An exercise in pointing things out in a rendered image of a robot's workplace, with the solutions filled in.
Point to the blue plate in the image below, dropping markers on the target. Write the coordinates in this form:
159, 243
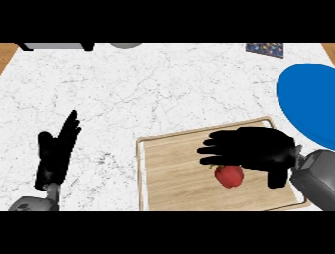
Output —
320, 105

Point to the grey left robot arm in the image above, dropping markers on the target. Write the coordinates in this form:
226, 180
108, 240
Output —
40, 200

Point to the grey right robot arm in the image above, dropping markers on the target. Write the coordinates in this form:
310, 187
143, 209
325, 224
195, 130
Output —
323, 182

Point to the grey round object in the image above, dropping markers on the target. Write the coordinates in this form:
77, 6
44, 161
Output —
125, 45

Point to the grey appliance with black legs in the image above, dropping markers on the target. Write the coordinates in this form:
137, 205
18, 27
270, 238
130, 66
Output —
57, 45

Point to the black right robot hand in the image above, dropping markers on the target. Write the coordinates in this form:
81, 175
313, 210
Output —
257, 149

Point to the dark patterned box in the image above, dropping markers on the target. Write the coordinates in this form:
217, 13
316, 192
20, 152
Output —
266, 49

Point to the pale wooden tray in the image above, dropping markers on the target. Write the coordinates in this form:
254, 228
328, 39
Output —
184, 178

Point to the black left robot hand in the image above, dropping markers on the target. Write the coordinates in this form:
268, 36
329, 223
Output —
51, 155

